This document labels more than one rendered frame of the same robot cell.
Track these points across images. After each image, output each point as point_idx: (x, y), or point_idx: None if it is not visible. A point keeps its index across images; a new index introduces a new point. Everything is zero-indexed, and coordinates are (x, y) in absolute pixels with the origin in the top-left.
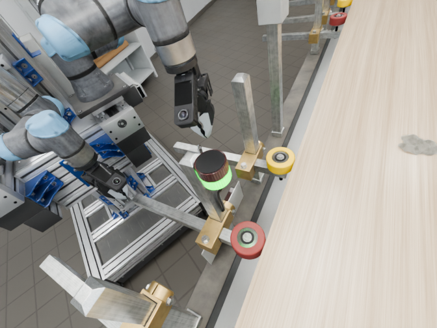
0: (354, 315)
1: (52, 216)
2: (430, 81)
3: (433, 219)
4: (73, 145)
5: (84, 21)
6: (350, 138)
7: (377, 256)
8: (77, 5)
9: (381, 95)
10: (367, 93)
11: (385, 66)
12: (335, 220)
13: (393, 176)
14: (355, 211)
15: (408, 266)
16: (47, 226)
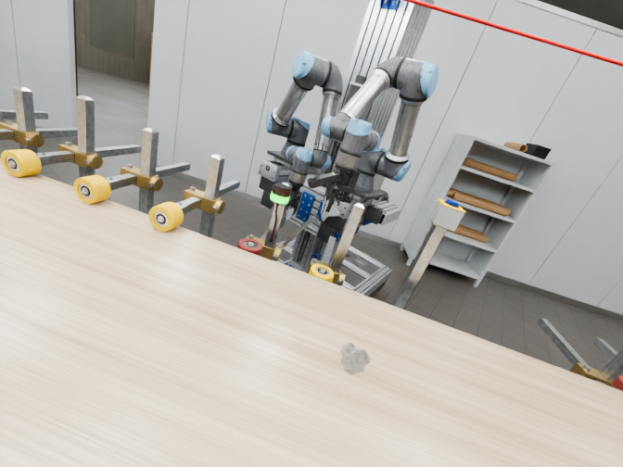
0: (197, 271)
1: (270, 203)
2: (490, 424)
3: (265, 332)
4: (298, 169)
5: (336, 125)
6: (354, 316)
7: (235, 292)
8: (342, 120)
9: (435, 362)
10: (435, 352)
11: (505, 390)
12: (263, 283)
13: (311, 327)
14: (272, 294)
15: (226, 303)
16: (264, 204)
